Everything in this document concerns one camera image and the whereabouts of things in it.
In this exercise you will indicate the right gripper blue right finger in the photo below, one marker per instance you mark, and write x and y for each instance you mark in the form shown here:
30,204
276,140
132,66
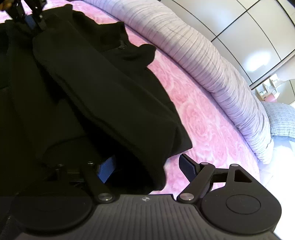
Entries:
188,167

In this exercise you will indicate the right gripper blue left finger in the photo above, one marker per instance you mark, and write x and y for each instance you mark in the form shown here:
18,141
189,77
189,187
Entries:
105,169

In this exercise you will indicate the black zip jacket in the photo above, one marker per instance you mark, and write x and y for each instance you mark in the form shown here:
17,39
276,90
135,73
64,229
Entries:
83,92

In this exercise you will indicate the pink rose bedsheet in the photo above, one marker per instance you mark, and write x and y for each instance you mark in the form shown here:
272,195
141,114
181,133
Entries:
214,136

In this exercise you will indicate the grey checked pillow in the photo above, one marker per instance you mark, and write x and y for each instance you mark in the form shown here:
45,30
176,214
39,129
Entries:
281,118

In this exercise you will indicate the white sliding wardrobe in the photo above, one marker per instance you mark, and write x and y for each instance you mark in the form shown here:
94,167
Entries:
256,37

